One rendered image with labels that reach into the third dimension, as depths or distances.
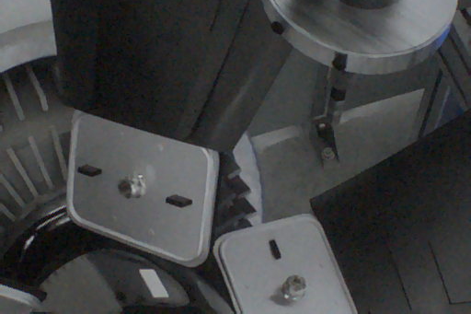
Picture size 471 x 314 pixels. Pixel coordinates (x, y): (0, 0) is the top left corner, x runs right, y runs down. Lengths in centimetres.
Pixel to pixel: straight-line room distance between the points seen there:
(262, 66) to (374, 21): 16
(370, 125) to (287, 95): 23
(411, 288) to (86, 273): 18
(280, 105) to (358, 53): 157
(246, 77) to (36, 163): 18
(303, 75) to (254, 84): 135
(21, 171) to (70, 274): 10
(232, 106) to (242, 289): 12
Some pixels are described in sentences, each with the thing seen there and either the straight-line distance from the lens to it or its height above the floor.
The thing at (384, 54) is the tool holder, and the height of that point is 146.
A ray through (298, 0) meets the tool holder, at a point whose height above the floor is 146.
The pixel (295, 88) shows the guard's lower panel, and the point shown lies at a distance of 191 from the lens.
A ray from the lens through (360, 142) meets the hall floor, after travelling 207.
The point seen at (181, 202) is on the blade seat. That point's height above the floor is 127.
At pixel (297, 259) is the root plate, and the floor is 119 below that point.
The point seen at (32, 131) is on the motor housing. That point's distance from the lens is 69.
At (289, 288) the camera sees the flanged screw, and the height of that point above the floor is 120.
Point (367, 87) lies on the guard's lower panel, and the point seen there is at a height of 11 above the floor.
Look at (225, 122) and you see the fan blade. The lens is 55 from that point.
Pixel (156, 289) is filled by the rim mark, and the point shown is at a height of 126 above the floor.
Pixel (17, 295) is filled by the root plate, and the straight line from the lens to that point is 56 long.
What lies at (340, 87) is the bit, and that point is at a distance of 45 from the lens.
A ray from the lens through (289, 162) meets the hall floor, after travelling 204.
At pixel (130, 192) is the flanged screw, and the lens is 58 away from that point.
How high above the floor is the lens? 177
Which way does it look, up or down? 61 degrees down
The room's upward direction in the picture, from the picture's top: 3 degrees clockwise
